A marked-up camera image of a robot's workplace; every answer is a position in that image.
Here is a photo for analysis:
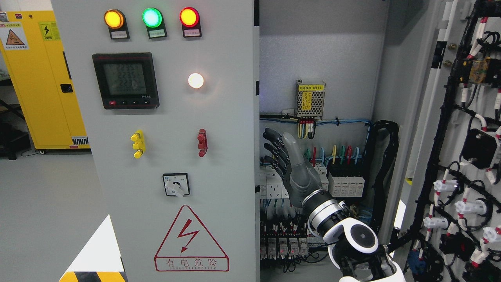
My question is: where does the grey cabinet door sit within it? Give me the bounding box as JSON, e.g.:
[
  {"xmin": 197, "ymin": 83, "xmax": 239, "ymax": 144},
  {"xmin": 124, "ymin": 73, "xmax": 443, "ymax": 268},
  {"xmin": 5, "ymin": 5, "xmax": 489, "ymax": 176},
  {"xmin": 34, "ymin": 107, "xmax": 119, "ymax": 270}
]
[
  {"xmin": 374, "ymin": 0, "xmax": 500, "ymax": 282},
  {"xmin": 52, "ymin": 0, "xmax": 260, "ymax": 282}
]

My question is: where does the yellow safety storage cabinet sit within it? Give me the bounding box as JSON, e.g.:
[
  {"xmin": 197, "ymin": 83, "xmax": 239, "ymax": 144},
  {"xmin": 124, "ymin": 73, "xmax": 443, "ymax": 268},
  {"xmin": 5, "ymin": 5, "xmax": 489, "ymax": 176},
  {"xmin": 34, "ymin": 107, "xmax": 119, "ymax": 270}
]
[{"xmin": 1, "ymin": 11, "xmax": 90, "ymax": 150}]

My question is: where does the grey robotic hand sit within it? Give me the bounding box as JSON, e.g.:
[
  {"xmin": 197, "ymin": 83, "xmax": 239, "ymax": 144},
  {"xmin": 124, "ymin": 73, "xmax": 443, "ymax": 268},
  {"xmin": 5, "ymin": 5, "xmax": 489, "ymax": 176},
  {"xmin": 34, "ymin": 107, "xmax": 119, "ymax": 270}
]
[{"xmin": 263, "ymin": 127, "xmax": 333, "ymax": 210}]

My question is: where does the red terminal socket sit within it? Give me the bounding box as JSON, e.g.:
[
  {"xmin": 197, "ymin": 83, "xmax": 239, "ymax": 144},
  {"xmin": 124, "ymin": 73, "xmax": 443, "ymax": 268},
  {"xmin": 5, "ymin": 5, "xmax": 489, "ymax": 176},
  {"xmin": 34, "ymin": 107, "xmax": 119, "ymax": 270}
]
[{"xmin": 197, "ymin": 129, "xmax": 208, "ymax": 157}]

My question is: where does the lower relay and terminal row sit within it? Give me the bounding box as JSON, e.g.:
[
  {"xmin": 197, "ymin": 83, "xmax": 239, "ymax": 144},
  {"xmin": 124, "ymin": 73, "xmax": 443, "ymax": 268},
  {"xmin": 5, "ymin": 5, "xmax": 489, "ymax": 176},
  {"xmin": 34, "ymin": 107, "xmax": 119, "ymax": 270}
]
[{"xmin": 259, "ymin": 215, "xmax": 327, "ymax": 262}]

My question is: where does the black rotary selector switch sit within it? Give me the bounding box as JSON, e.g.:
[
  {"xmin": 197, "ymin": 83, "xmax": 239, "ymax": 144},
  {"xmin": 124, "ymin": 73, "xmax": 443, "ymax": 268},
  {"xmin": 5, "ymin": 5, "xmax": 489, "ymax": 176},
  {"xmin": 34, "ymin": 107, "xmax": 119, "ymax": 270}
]
[{"xmin": 162, "ymin": 173, "xmax": 190, "ymax": 197}]

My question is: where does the black corrugated cable conduit right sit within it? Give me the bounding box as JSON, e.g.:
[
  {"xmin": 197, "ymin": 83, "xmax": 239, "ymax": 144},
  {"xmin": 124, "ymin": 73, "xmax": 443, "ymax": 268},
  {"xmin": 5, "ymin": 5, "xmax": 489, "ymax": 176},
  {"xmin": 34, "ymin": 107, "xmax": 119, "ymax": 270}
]
[{"xmin": 364, "ymin": 120, "xmax": 400, "ymax": 235}]

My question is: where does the white breaker and socket row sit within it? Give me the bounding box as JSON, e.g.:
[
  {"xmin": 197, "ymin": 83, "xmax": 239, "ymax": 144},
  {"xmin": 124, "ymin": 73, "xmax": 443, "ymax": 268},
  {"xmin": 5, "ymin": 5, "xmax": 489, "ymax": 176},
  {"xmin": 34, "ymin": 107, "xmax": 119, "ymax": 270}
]
[{"xmin": 259, "ymin": 163, "xmax": 328, "ymax": 199}]

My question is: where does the green indicator lamp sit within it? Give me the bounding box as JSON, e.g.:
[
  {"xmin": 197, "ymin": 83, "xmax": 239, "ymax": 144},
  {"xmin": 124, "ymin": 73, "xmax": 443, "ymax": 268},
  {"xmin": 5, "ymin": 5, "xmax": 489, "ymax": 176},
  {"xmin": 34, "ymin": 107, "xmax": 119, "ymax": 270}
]
[{"xmin": 142, "ymin": 7, "xmax": 168, "ymax": 39}]

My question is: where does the amber indicator lamp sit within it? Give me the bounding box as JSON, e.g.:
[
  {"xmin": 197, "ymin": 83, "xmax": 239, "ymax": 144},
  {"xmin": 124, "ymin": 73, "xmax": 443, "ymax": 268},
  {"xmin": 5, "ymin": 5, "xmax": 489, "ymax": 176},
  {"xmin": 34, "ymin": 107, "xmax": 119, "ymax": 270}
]
[{"xmin": 104, "ymin": 9, "xmax": 130, "ymax": 40}]

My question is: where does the metal mesh power supply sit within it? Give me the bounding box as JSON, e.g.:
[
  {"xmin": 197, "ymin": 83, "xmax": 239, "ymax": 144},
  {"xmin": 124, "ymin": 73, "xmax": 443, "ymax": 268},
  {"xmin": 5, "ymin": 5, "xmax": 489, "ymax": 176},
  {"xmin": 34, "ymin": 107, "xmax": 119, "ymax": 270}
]
[{"xmin": 296, "ymin": 80, "xmax": 326, "ymax": 119}]

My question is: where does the red electric hazard sticker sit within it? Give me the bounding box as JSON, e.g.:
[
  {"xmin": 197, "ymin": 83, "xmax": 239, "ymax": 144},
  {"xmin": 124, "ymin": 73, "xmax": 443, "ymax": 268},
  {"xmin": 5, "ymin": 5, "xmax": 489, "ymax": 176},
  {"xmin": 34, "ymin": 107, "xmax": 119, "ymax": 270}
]
[{"xmin": 154, "ymin": 205, "xmax": 229, "ymax": 272}]

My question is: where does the red indicator lamp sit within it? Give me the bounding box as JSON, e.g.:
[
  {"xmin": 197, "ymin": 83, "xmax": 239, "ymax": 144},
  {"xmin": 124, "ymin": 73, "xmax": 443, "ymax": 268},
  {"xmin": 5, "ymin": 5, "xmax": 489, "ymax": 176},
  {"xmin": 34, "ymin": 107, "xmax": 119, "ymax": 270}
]
[{"xmin": 179, "ymin": 7, "xmax": 202, "ymax": 38}]

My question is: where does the white indicator lamp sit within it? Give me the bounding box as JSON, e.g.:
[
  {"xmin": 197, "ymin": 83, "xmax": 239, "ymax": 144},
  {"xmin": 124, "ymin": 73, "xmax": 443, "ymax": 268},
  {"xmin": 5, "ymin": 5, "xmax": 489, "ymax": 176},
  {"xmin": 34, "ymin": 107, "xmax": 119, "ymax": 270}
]
[{"xmin": 188, "ymin": 73, "xmax": 205, "ymax": 89}]

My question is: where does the black digital power meter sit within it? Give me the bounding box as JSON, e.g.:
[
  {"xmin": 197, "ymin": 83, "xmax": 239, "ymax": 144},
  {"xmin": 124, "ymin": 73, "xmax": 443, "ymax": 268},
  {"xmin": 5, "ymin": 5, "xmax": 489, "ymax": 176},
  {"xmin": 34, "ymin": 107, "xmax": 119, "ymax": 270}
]
[{"xmin": 92, "ymin": 52, "xmax": 160, "ymax": 110}]

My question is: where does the yellow terminal socket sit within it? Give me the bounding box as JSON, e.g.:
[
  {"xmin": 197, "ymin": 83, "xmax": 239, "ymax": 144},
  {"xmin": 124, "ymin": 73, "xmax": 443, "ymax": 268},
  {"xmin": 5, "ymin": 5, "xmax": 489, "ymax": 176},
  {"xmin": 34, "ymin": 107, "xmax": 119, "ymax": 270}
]
[{"xmin": 130, "ymin": 130, "xmax": 146, "ymax": 159}]

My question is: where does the black surge protector block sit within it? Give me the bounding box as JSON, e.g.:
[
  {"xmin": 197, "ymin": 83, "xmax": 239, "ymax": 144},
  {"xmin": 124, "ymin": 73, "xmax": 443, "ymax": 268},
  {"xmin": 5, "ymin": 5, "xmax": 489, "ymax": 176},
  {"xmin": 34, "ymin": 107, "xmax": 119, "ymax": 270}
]
[{"xmin": 327, "ymin": 161, "xmax": 365, "ymax": 198}]

